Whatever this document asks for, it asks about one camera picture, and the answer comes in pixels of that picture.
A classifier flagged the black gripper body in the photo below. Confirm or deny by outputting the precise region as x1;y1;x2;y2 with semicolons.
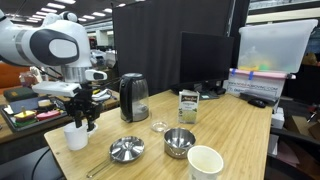
63;89;105;123

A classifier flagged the white ceramic mug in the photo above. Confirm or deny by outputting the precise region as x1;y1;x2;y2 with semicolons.
62;121;99;152

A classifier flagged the pink toy block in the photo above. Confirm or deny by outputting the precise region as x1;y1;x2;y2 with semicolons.
35;109;62;122

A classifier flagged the small dark bowl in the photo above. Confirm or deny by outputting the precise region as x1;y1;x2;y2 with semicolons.
37;99;56;113

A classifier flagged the glass electric kettle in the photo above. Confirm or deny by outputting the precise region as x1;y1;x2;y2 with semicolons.
118;72;151;124

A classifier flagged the yellow and green toy sandwich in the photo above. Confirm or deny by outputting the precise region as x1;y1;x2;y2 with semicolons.
13;107;38;128

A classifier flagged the dark green flat case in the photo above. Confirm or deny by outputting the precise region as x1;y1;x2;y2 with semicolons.
2;86;39;103

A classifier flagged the small clear glass dish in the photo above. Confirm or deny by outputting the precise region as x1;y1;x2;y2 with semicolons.
150;120;169;133

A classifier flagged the black plastic tray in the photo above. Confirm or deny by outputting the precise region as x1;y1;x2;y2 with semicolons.
0;95;76;133

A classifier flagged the small steel pot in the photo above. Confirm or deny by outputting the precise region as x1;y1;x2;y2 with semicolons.
163;127;197;160

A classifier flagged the black curtain divider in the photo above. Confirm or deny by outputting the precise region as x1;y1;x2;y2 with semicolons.
111;0;251;97

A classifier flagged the green and white carton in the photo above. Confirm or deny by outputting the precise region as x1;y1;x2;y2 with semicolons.
177;89;201;125

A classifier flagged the black computer monitor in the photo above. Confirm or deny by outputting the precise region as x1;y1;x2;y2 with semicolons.
179;31;235;100

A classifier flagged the black computer mouse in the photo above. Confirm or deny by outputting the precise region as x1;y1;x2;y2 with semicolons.
247;98;267;109

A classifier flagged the white printed cardboard box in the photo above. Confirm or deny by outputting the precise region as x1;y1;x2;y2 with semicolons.
227;68;296;101

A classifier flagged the small white box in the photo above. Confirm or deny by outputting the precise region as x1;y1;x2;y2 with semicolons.
270;106;285;130

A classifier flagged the translucent plastic storage bin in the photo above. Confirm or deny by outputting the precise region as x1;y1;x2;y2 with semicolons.
237;19;319;75

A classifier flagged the white wrist camera block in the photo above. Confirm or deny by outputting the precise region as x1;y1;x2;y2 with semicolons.
31;81;82;99

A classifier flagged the steel pan with wire handle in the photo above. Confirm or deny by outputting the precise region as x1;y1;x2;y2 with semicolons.
85;135;146;179

